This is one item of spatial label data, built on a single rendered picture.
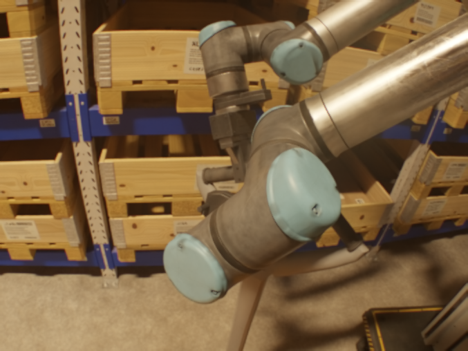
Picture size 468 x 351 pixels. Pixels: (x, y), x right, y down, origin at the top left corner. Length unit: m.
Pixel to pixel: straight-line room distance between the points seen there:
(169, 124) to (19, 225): 0.99
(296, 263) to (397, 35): 1.17
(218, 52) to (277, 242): 0.48
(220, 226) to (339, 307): 1.94
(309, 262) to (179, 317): 1.38
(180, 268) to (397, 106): 0.32
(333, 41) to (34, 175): 1.37
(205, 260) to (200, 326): 1.65
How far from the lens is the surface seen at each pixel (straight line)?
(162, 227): 1.72
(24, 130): 1.59
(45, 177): 1.61
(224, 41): 0.72
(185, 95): 1.34
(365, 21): 0.67
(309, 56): 0.61
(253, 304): 0.91
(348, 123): 0.41
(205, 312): 2.04
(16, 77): 1.42
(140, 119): 1.44
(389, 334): 1.88
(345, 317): 2.23
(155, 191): 1.56
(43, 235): 1.89
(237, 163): 0.71
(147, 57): 1.28
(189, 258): 0.37
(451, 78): 0.43
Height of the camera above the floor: 1.76
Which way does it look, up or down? 35 degrees down
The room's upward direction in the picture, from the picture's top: 8 degrees clockwise
